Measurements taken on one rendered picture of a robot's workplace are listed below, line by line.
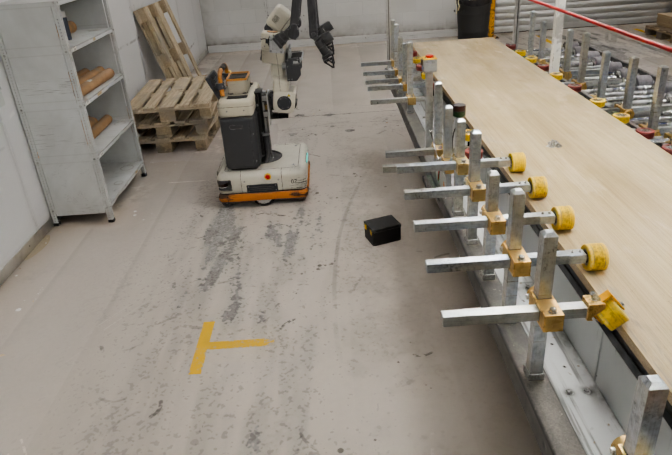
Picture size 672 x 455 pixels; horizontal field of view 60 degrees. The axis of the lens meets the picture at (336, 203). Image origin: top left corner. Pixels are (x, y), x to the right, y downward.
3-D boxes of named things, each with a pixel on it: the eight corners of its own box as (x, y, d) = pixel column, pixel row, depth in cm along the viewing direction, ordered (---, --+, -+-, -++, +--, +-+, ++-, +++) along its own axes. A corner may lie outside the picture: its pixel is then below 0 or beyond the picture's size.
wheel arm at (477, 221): (414, 233, 191) (414, 223, 190) (413, 228, 195) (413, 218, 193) (565, 223, 191) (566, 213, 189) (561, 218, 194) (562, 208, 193)
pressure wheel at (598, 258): (577, 252, 175) (584, 275, 171) (585, 238, 168) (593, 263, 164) (596, 250, 175) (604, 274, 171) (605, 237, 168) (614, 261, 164)
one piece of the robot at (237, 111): (227, 186, 428) (209, 74, 392) (237, 159, 477) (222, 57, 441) (272, 183, 427) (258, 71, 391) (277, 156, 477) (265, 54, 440)
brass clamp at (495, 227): (488, 235, 189) (489, 222, 186) (478, 216, 201) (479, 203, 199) (507, 234, 189) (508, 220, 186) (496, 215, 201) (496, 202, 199)
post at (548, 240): (528, 385, 161) (544, 234, 140) (524, 376, 164) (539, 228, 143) (541, 384, 161) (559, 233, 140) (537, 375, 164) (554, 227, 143)
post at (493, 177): (482, 296, 208) (489, 173, 187) (480, 290, 211) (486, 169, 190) (492, 295, 208) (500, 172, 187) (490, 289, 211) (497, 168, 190)
